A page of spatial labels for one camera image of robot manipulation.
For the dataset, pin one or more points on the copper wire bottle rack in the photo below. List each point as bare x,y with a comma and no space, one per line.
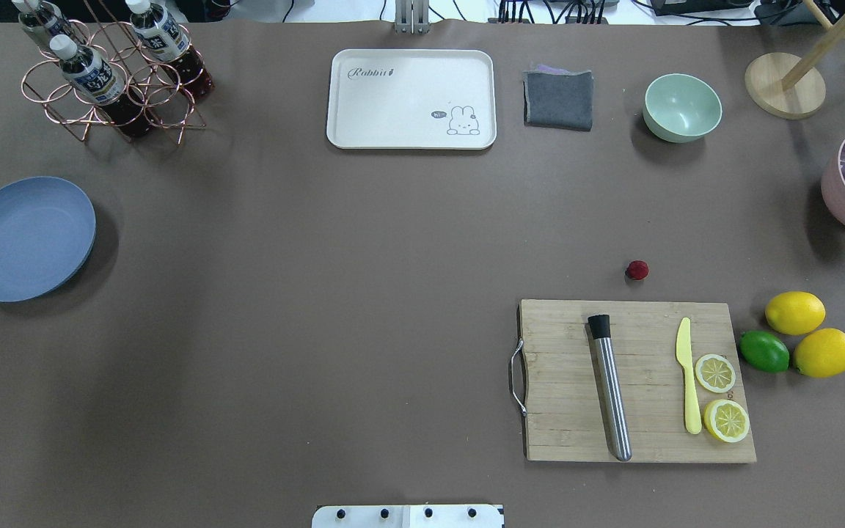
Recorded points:
167,105

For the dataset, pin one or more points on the bamboo cutting board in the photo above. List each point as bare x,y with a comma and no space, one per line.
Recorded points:
565,418

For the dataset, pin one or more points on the lemon slice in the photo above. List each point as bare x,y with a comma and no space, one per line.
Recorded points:
715,373
726,420

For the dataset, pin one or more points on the front drink bottle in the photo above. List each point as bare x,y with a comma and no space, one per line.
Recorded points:
95,79

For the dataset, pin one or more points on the cream rabbit tray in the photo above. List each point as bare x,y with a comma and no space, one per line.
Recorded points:
411,99

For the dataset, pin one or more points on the blue round plate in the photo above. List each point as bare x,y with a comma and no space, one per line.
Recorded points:
47,231

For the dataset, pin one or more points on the grey folded cloth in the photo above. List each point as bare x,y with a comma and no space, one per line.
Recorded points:
558,98

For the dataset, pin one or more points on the drink bottle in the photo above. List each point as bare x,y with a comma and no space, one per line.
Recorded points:
95,79
168,44
41,21

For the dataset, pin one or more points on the wooden mug tree stand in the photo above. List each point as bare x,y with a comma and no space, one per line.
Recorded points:
789,86

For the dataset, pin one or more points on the yellow lemon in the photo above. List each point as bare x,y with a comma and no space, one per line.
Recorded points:
821,354
795,312

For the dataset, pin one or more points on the red strawberry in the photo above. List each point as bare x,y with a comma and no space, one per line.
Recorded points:
637,270

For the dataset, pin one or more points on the right back drink bottle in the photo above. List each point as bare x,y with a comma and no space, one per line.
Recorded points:
168,44

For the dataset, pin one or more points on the yellow plastic knife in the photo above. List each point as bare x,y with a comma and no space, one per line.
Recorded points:
684,358

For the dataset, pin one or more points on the lower lemon slice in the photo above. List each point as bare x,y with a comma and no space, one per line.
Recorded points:
726,420

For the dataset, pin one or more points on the upper lemon slice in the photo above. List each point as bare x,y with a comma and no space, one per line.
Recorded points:
715,373

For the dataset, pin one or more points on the lower yellow lemon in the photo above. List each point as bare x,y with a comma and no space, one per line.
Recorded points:
821,354

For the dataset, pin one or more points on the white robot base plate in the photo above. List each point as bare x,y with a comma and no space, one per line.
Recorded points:
422,515

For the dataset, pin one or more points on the steel muddler black tip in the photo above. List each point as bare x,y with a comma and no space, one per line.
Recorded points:
618,433

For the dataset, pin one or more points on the upper yellow lemon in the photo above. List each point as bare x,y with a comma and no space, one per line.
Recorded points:
795,312

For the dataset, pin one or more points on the mint green bowl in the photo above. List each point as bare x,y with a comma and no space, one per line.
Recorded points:
681,108

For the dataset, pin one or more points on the green lime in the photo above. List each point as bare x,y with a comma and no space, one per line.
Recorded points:
764,351

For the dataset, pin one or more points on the left back drink bottle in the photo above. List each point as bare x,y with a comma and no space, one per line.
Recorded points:
41,21

